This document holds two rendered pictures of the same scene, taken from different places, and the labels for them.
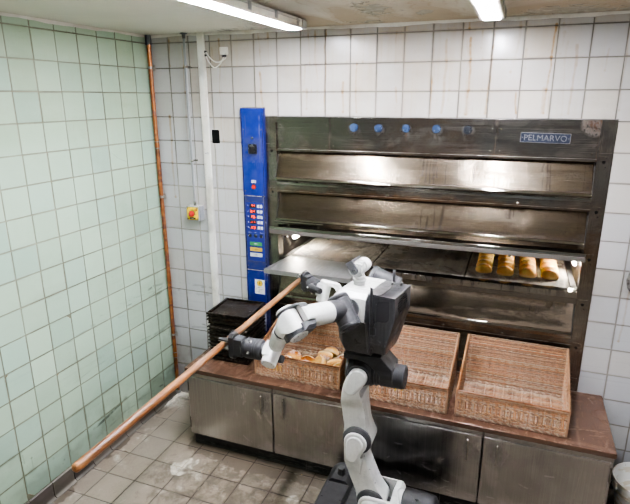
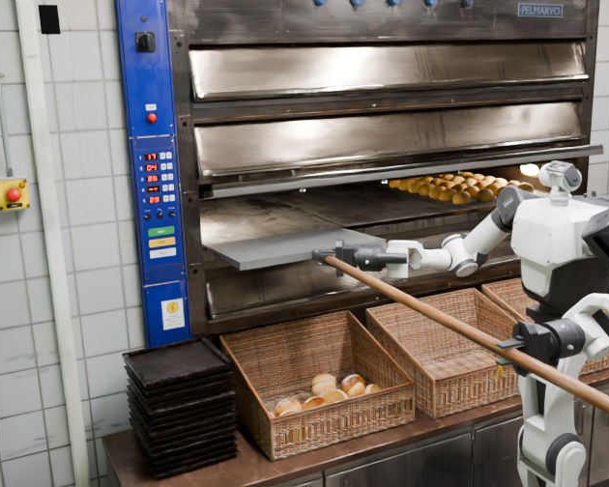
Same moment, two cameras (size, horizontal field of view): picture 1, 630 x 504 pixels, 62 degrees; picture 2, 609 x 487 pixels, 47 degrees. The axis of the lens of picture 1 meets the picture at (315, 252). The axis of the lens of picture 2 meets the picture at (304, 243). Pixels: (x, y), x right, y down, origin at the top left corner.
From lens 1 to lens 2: 2.28 m
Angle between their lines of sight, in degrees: 45
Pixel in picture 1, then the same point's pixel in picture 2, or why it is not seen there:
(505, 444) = not seen: outside the picture
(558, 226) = (557, 120)
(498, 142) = (497, 17)
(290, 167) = (217, 73)
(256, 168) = (156, 80)
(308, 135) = (245, 14)
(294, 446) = not seen: outside the picture
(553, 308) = not seen: hidden behind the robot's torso
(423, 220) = (422, 137)
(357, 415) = (565, 415)
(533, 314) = not seen: hidden behind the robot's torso
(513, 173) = (514, 58)
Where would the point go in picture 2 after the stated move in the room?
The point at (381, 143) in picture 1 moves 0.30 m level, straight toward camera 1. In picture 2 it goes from (361, 23) to (422, 18)
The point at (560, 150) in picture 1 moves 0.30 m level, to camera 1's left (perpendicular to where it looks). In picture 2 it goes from (554, 25) to (521, 24)
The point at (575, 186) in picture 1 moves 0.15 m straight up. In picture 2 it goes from (571, 68) to (573, 32)
